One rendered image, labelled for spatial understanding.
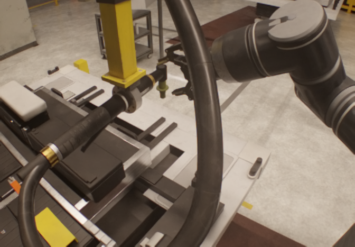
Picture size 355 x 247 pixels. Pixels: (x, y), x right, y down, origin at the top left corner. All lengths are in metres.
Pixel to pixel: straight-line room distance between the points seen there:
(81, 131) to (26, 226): 0.23
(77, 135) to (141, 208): 0.64
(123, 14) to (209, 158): 0.39
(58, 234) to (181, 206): 0.46
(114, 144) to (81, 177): 0.30
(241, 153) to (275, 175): 1.13
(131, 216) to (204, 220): 0.85
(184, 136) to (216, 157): 1.06
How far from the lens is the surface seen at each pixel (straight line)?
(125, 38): 0.58
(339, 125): 0.51
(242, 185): 1.15
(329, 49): 0.47
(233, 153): 1.27
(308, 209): 2.25
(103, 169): 0.86
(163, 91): 0.79
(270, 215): 2.11
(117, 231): 1.10
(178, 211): 1.00
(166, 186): 1.06
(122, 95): 0.64
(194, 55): 0.29
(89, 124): 0.58
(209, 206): 0.28
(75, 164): 0.90
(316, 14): 0.44
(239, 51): 0.47
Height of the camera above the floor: 1.73
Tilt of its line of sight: 37 degrees down
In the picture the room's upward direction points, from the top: 1 degrees counter-clockwise
